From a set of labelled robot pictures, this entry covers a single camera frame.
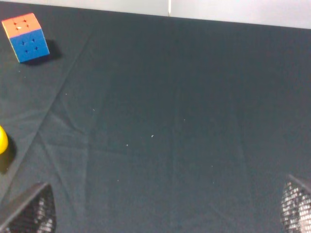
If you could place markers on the colourful puzzle cube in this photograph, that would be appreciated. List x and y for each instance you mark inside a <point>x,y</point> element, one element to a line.
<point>26,37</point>

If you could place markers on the black tablecloth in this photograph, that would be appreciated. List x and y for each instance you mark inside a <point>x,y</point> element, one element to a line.
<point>146,124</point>

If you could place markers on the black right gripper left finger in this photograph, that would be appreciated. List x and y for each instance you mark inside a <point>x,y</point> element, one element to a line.
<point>33,211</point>

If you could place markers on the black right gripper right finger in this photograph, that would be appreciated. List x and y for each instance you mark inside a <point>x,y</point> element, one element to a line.
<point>295,206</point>

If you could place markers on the yellow banana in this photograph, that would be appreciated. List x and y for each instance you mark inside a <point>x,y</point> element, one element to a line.
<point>3,140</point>

